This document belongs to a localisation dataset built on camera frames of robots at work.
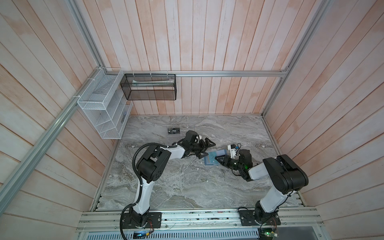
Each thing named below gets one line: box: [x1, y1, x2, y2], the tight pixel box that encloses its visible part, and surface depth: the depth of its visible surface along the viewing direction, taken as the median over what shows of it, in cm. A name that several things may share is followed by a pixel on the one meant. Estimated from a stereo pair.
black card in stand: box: [167, 127, 181, 135], surface depth 103 cm
